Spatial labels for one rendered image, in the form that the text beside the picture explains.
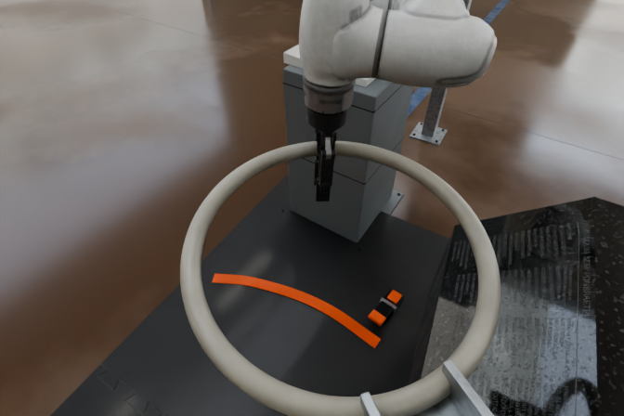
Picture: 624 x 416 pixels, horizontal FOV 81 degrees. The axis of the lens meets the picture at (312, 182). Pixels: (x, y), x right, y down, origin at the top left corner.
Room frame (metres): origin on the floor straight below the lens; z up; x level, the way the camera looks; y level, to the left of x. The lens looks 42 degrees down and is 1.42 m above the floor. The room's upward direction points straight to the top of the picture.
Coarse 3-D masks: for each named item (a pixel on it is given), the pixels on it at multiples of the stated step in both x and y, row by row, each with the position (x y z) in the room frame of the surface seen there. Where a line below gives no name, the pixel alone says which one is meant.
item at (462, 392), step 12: (444, 372) 0.18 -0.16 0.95; (456, 372) 0.17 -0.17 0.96; (456, 384) 0.16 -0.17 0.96; (468, 384) 0.16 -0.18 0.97; (360, 396) 0.15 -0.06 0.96; (456, 396) 0.15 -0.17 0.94; (468, 396) 0.14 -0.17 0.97; (372, 408) 0.13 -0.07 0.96; (432, 408) 0.15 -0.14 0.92; (444, 408) 0.14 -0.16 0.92; (456, 408) 0.14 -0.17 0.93; (468, 408) 0.14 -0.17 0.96; (480, 408) 0.13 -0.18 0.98
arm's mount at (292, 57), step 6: (294, 48) 1.42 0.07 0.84; (288, 54) 1.37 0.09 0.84; (294, 54) 1.37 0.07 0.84; (288, 60) 1.37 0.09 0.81; (294, 60) 1.35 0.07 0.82; (300, 60) 1.34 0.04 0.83; (300, 66) 1.34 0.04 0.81; (360, 78) 1.20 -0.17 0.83; (366, 78) 1.20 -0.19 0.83; (372, 78) 1.23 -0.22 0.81; (360, 84) 1.19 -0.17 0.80; (366, 84) 1.19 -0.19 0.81
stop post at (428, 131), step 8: (464, 0) 2.01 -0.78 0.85; (432, 88) 2.04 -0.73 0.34; (440, 88) 2.02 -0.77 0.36; (432, 96) 2.04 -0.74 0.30; (440, 96) 2.01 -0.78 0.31; (432, 104) 2.03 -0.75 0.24; (440, 104) 2.00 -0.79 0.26; (432, 112) 2.02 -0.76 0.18; (440, 112) 2.04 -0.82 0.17; (424, 120) 2.04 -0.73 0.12; (432, 120) 2.02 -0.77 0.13; (416, 128) 2.11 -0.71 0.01; (424, 128) 2.03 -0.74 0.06; (432, 128) 2.01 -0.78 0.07; (440, 128) 2.11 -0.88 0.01; (416, 136) 2.01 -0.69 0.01; (424, 136) 2.01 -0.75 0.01; (432, 136) 2.00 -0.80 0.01; (440, 136) 2.01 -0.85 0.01
